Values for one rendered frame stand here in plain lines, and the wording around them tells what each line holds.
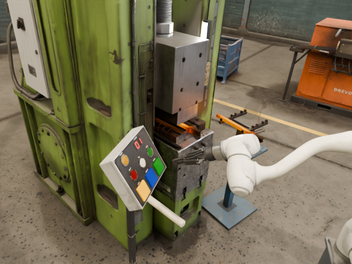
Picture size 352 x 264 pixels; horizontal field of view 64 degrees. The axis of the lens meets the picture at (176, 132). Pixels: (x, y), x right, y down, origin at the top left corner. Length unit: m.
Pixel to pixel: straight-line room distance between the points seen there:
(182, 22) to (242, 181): 1.23
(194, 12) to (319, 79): 3.45
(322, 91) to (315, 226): 2.77
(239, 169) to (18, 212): 2.18
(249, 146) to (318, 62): 3.87
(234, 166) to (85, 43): 1.13
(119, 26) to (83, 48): 0.42
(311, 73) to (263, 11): 4.70
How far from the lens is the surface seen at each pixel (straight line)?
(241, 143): 1.28
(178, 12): 2.06
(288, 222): 2.85
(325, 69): 5.06
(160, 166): 1.54
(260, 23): 9.54
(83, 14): 1.80
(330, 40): 4.99
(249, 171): 1.21
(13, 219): 2.88
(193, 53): 1.68
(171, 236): 2.40
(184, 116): 1.81
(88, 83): 1.90
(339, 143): 1.36
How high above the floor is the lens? 1.95
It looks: 31 degrees down
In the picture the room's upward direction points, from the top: 3 degrees clockwise
